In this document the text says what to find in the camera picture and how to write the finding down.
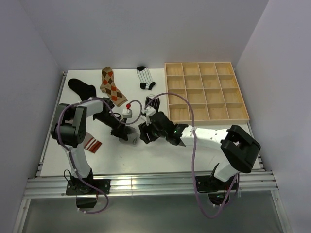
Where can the white sock black toe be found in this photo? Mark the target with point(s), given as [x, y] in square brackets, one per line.
[146, 80]

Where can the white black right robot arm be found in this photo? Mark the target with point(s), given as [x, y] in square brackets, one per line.
[239, 147]

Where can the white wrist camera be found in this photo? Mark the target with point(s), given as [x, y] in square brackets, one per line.
[127, 113]
[148, 112]

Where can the black box under rail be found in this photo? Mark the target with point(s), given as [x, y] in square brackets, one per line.
[86, 203]

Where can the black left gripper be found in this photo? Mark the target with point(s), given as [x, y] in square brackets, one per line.
[119, 131]

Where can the black sock white stripes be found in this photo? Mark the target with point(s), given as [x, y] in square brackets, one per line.
[83, 90]

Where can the aluminium table edge rail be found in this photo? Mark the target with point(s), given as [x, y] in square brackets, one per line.
[145, 184]

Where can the taupe sock red stripes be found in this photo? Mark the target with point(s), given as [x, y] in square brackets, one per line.
[90, 143]

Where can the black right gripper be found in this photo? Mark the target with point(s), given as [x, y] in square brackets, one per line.
[145, 129]

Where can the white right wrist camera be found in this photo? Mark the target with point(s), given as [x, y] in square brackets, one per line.
[148, 112]

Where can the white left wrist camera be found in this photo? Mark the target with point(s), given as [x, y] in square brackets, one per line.
[127, 113]

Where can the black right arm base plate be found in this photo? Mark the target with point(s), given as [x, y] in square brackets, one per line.
[209, 184]

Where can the black pinstriped sock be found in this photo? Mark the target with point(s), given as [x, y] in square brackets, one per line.
[152, 101]

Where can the brown orange argyle sock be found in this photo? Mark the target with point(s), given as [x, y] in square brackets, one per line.
[108, 86]

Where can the grey sock with black stripes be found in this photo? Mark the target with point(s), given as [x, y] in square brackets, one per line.
[132, 136]

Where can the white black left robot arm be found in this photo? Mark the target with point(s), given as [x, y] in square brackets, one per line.
[69, 130]

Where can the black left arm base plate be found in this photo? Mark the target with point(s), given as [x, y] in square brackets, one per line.
[76, 187]

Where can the wooden compartment tray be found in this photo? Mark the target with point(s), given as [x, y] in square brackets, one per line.
[207, 93]

